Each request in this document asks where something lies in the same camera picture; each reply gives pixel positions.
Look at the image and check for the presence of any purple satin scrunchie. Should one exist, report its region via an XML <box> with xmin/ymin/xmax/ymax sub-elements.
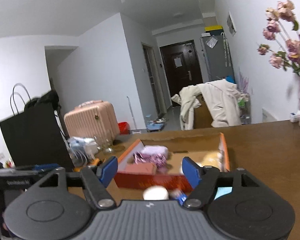
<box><xmin>134</xmin><ymin>152</ymin><xmax>168</xmax><ymax>173</ymax></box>

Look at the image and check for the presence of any blue tissue packet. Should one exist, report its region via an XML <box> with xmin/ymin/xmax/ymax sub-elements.
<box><xmin>170</xmin><ymin>189</ymin><xmax>187</xmax><ymax>206</ymax></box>

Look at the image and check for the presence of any red bucket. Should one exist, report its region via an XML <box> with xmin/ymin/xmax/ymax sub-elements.
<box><xmin>118</xmin><ymin>122</ymin><xmax>130</xmax><ymax>135</ymax></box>

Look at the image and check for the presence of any pink striped sponge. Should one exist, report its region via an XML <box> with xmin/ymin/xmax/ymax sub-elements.
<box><xmin>118</xmin><ymin>163</ymin><xmax>157</xmax><ymax>175</ymax></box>

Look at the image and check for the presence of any clear glass vase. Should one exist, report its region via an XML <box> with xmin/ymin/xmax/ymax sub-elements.
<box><xmin>94</xmin><ymin>129</ymin><xmax>115</xmax><ymax>154</ymax></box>

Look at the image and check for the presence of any brown wooden chair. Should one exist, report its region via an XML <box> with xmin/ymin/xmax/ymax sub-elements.
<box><xmin>193</xmin><ymin>95</ymin><xmax>213</xmax><ymax>129</ymax></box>

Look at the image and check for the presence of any dark entrance door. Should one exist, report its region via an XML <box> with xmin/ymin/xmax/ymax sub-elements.
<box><xmin>160</xmin><ymin>40</ymin><xmax>203</xmax><ymax>97</ymax></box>

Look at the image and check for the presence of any yellow box on refrigerator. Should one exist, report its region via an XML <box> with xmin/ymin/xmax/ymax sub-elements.
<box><xmin>205</xmin><ymin>25</ymin><xmax>223</xmax><ymax>32</ymax></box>

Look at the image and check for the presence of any small white box by vase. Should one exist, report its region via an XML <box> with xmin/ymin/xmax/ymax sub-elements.
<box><xmin>290</xmin><ymin>111</ymin><xmax>300</xmax><ymax>123</ymax></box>

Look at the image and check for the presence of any dried pink rose bouquet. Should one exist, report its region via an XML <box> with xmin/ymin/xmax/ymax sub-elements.
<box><xmin>257</xmin><ymin>0</ymin><xmax>300</xmax><ymax>76</ymax></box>

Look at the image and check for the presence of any white round sponge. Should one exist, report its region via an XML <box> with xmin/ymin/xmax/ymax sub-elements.
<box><xmin>143</xmin><ymin>185</ymin><xmax>169</xmax><ymax>200</ymax></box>

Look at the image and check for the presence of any red cardboard pumpkin box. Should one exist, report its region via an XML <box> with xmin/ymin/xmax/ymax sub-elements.
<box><xmin>114</xmin><ymin>133</ymin><xmax>230</xmax><ymax>192</ymax></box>

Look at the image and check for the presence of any lilac towel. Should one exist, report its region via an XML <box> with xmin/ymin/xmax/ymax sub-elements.
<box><xmin>140</xmin><ymin>145</ymin><xmax>168</xmax><ymax>158</ymax></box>

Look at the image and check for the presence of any light blue fluffy puff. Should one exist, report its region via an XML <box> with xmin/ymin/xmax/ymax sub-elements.
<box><xmin>214</xmin><ymin>187</ymin><xmax>232</xmax><ymax>200</ymax></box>

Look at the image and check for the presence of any grey refrigerator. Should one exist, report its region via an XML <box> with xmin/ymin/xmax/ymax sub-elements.
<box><xmin>200</xmin><ymin>30</ymin><xmax>235</xmax><ymax>83</ymax></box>

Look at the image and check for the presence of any beige jacket on chair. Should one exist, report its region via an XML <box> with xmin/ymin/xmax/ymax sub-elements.
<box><xmin>171</xmin><ymin>79</ymin><xmax>241</xmax><ymax>131</ymax></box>

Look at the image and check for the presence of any yellow white plush hamster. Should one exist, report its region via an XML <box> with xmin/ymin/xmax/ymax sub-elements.
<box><xmin>201</xmin><ymin>152</ymin><xmax>223</xmax><ymax>170</ymax></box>

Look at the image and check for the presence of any pink hard-shell suitcase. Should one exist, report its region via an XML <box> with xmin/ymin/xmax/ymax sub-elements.
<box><xmin>64</xmin><ymin>100</ymin><xmax>120</xmax><ymax>142</ymax></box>

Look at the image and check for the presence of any black paper shopping bag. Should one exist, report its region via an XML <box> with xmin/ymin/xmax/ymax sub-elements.
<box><xmin>0</xmin><ymin>90</ymin><xmax>74</xmax><ymax>171</ymax></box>

